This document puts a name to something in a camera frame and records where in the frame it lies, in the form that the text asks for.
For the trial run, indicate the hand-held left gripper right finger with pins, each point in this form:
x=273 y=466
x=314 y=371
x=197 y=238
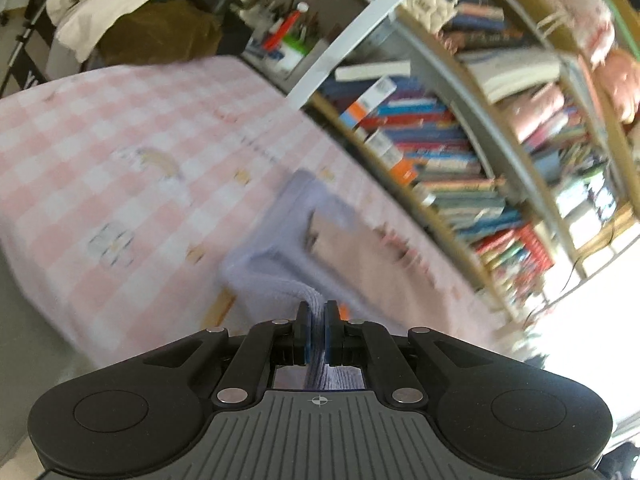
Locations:
x=330 y=332

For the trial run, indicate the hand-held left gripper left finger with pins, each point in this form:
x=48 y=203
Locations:
x=305 y=332

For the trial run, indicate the lavender t-shirt with orange print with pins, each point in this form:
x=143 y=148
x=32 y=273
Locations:
x=280 y=265

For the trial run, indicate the pale pink garment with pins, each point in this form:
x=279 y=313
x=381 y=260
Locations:
x=350 y=255

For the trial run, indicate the row of colourful books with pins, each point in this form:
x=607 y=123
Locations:
x=440 y=150

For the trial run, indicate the orange and white box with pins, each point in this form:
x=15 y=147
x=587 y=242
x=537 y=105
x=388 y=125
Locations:
x=367 y=102

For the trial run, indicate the pink checkered blanket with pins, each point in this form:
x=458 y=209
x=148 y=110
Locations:
x=125 y=170

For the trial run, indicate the grey wooden bookshelf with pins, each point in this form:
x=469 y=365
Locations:
x=500 y=135

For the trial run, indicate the white book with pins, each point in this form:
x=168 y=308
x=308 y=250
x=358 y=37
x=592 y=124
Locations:
x=372 y=71

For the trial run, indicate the white and green pen holder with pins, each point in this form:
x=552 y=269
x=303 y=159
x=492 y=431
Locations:
x=300 y=55

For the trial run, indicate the red and white bottle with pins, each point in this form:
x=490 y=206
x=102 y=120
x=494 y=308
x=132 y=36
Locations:
x=285 y=27

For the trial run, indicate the black cloth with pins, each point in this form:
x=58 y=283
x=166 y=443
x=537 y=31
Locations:
x=225 y=25

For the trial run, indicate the brown cloth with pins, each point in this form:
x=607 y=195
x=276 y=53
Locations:
x=160 y=35

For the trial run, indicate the black tripod stand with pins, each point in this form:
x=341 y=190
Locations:
x=22 y=35

